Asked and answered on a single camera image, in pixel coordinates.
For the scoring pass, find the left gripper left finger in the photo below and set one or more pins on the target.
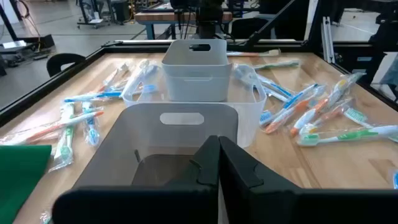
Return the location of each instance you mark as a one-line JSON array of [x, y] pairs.
[[140, 205]]

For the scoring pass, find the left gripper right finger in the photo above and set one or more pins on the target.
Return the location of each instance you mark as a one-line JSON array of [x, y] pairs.
[[280, 208]]

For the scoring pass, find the clear plastic bin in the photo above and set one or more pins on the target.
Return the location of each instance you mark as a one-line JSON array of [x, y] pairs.
[[248, 124]]

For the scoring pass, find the green cloth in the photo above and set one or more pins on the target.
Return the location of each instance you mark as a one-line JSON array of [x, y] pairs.
[[18, 180]]

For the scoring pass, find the light grey plastic bin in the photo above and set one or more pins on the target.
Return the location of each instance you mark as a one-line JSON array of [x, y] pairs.
[[196, 84]]

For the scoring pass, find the silver aluminium extrusion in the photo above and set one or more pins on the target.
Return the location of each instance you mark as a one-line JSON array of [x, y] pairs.
[[326, 40]]

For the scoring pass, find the black gantry strut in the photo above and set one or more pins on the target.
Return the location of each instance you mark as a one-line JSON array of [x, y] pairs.
[[273, 20]]

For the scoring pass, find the black metal cart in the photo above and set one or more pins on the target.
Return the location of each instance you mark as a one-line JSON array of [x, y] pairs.
[[96, 21]]

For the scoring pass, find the wooden workbench blue legs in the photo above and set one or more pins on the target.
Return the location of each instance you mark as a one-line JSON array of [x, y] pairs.
[[155, 16]]

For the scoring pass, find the black gantry post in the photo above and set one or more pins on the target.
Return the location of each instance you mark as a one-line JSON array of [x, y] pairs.
[[315, 25]]

